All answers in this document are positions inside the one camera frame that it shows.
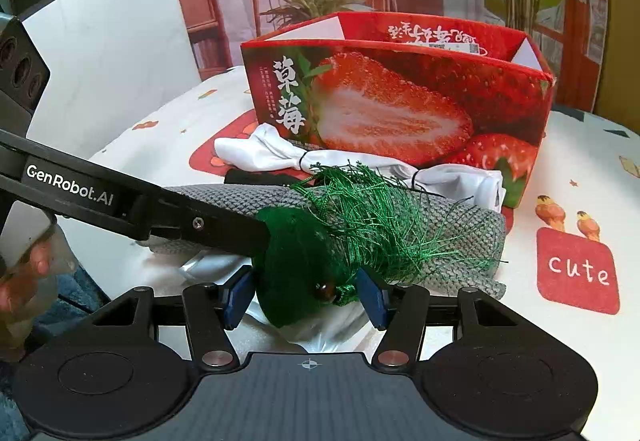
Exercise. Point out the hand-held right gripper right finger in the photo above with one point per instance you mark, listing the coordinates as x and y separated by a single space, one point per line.
375 303

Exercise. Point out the person's left hand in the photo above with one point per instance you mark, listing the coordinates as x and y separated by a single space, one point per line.
37 263

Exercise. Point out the white cartoon print tablecloth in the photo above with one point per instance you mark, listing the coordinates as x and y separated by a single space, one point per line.
575 161

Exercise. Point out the white cloth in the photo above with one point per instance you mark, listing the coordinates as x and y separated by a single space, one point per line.
270 151

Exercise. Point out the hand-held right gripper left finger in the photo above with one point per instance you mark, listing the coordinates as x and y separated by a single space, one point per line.
235 301

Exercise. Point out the red strawberry print cardboard box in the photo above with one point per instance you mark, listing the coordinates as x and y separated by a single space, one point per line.
400 106

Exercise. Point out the white plastic packet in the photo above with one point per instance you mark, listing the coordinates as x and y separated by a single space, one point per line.
320 331

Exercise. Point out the grey knitted cloth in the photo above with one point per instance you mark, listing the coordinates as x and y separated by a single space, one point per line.
450 231

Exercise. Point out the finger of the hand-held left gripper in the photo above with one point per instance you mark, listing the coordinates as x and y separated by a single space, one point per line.
220 233

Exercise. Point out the green tasselled felt ornament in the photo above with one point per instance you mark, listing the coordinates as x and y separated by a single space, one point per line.
290 251

